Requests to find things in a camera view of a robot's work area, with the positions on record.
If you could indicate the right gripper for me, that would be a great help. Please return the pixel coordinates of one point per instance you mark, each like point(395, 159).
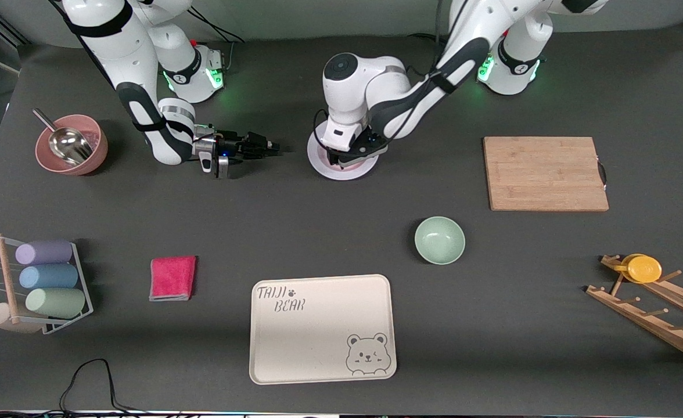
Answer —
point(234, 144)

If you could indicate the wooden cutting board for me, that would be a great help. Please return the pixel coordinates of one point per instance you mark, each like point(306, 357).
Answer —
point(539, 174)

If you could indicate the pink folded cloth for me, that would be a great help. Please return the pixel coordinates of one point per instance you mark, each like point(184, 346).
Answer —
point(172, 278)

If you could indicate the wooden peg cup rack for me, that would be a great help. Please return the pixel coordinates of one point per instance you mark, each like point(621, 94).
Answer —
point(655, 325)

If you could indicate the purple cup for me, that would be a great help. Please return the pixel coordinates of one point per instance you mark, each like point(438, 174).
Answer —
point(44, 252)

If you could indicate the cream tray with bear print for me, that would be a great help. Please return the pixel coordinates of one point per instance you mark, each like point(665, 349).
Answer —
point(318, 337)

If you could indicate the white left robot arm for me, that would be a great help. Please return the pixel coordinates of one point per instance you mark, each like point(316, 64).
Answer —
point(353, 75)

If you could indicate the pale green bowl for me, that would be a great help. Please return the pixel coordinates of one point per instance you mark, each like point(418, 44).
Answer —
point(440, 240)

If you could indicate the yellow cup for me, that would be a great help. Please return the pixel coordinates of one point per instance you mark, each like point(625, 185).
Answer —
point(643, 270)

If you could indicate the white round plate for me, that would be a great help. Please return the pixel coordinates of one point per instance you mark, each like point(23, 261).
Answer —
point(347, 172)

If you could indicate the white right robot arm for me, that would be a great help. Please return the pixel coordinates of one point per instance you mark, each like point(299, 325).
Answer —
point(121, 52)

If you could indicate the green cup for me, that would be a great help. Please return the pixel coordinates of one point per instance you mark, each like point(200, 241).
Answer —
point(56, 302)

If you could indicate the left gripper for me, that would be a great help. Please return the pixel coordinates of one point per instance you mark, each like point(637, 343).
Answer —
point(333, 158)

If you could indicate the pink bowl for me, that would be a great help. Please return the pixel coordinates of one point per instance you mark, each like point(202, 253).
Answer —
point(94, 157)

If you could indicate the metal scoop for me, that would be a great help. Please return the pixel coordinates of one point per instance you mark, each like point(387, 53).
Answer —
point(68, 145)

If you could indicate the blue cup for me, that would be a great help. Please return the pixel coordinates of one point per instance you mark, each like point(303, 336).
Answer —
point(48, 277)

